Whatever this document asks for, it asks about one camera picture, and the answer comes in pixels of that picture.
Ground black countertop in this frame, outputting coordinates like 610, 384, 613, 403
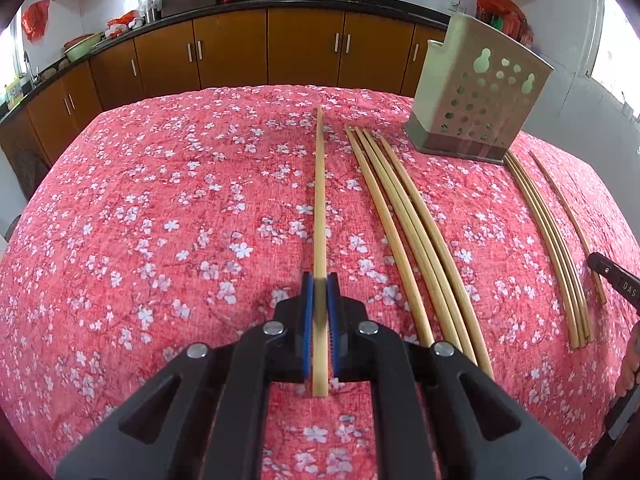
1, 0, 450, 122

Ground bamboo chopstick four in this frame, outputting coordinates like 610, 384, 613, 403
356, 128, 477, 364

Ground red plastic bag on wall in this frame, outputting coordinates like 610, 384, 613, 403
21, 0, 51, 44

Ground bamboo chopstick two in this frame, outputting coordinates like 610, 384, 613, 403
345, 127, 435, 347

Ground right window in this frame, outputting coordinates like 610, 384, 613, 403
586, 0, 639, 122

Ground red bag on counter corner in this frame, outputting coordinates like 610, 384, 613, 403
475, 0, 534, 48

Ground bamboo chopstick five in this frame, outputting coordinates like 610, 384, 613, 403
378, 136, 494, 378

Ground bamboo chopstick nine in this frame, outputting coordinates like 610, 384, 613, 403
510, 149, 597, 344

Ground yellow dish soap bottle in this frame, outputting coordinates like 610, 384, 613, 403
4, 77, 24, 110

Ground bamboo chopstick one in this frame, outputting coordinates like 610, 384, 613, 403
311, 106, 329, 398

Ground red white bag on counter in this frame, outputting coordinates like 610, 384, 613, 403
104, 10, 144, 39

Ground bamboo chopstick eight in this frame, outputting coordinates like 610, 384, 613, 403
508, 150, 592, 346

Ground green basin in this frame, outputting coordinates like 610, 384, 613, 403
64, 32, 104, 63

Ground beige perforated utensil holder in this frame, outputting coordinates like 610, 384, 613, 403
405, 13, 553, 164

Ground bamboo chopstick ten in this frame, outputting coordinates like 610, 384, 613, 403
528, 151, 608, 306

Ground bamboo chopstick three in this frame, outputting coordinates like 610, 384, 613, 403
345, 127, 475, 358

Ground right human hand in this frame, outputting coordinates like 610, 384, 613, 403
615, 322, 640, 396

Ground bamboo chopstick six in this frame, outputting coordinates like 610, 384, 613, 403
504, 151, 584, 350

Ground brown lower kitchen cabinets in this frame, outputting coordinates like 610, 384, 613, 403
1, 8, 446, 198

